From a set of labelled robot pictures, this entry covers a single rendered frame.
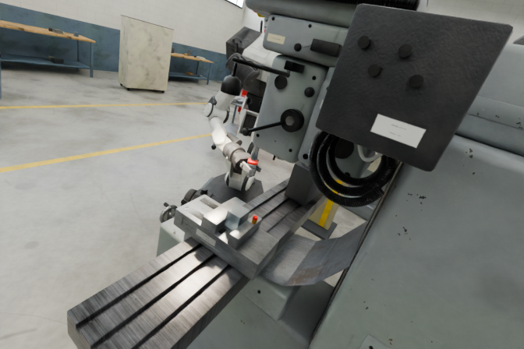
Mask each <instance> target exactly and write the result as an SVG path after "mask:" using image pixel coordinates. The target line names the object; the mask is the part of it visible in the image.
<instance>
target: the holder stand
mask: <svg viewBox="0 0 524 349"><path fill-rule="evenodd" d="M310 176H311V175H310V170H309V168H308V165H306V164H304V163H302V162H297V163H295V164H294V167H293V169H292V173H291V176H290V179H289V183H288V185H287V188H286V190H285V195H286V196H288V197H289V198H290V199H293V200H294V201H296V202H297V203H299V204H301V205H303V206H305V205H306V204H307V203H308V202H309V201H310V200H312V199H313V198H315V197H316V196H318V195H319V194H320V191H319V190H318V189H317V187H316V186H315V184H314V183H313V180H312V177H310Z"/></svg>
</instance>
